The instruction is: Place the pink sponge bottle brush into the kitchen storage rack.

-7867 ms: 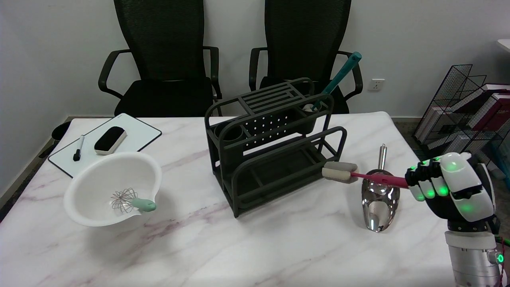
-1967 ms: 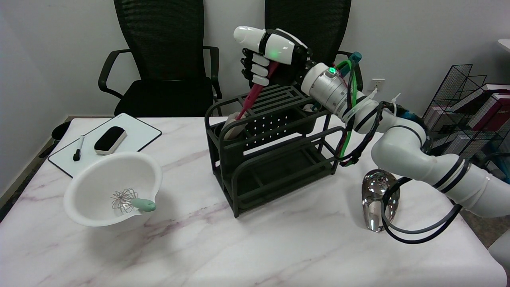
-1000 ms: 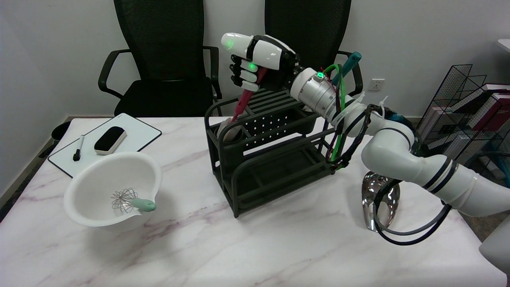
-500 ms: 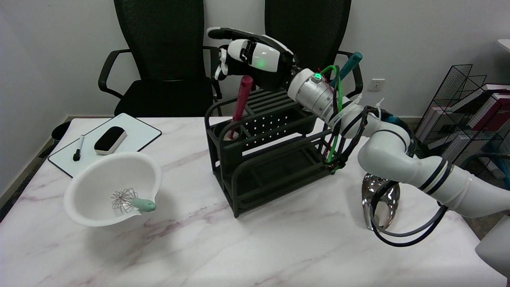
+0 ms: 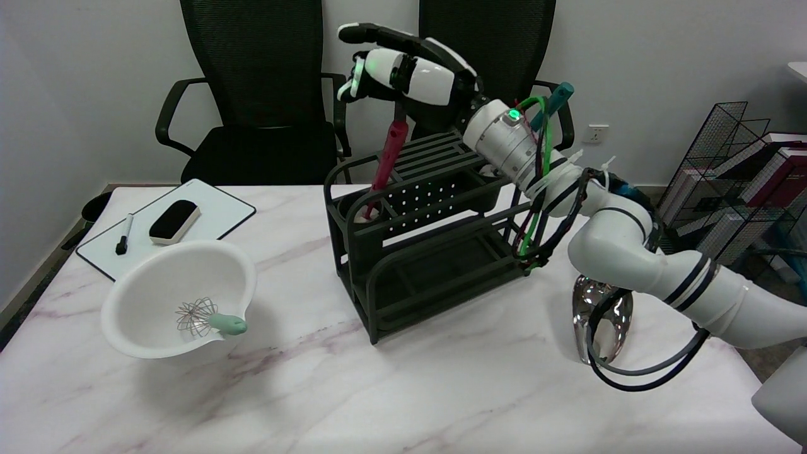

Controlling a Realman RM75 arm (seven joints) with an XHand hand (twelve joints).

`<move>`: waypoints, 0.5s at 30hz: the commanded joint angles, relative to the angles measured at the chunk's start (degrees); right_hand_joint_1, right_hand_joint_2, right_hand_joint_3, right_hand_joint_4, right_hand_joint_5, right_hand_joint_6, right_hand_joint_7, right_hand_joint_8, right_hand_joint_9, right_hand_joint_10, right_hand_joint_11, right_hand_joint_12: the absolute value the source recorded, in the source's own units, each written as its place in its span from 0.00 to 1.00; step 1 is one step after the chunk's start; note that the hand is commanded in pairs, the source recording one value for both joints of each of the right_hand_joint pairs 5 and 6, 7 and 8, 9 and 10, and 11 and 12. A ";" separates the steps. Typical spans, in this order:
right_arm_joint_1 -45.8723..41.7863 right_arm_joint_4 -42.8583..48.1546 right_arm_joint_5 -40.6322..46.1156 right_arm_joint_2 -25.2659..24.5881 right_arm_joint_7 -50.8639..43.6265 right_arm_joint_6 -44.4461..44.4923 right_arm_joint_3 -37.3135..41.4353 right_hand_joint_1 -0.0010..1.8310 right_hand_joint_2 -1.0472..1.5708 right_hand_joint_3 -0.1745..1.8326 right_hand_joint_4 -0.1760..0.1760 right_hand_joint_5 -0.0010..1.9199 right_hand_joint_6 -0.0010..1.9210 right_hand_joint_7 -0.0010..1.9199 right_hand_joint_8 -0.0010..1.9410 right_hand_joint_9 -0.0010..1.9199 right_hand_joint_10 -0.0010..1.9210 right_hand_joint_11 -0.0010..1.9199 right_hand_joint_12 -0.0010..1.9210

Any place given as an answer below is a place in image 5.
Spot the black marker pen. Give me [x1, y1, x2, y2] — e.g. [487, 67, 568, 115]
[115, 213, 135, 256]

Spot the stack of books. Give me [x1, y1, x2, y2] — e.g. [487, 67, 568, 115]
[656, 131, 807, 253]

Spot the green robot cable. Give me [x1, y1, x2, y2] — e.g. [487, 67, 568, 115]
[517, 96, 555, 269]

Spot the black mesh office chair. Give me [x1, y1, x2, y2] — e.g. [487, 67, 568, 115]
[156, 0, 352, 186]
[394, 0, 575, 181]

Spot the dark grey kitchen storage rack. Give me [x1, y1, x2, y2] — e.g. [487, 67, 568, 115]
[323, 129, 549, 345]

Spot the teal handled brush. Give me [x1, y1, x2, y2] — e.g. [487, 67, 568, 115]
[477, 82, 575, 177]

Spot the black wire mesh rack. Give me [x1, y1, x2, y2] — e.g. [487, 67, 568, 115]
[653, 102, 807, 281]

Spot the shiny metal scoop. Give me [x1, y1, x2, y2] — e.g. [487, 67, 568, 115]
[571, 275, 634, 365]

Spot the pink sponge bottle brush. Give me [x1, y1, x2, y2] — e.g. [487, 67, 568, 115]
[362, 102, 410, 221]

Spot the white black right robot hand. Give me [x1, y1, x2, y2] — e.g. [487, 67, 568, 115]
[336, 23, 487, 134]

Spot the green handled wire whisk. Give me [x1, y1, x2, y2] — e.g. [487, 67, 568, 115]
[175, 297, 248, 339]

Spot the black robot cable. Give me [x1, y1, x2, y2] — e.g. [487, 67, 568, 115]
[585, 287, 712, 393]

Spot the small whiteboard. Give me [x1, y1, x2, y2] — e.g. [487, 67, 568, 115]
[76, 178, 257, 282]

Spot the black whiteboard eraser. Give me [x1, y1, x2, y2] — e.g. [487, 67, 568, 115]
[149, 200, 202, 246]

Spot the white mixing bowl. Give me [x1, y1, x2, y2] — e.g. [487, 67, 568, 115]
[100, 240, 257, 360]

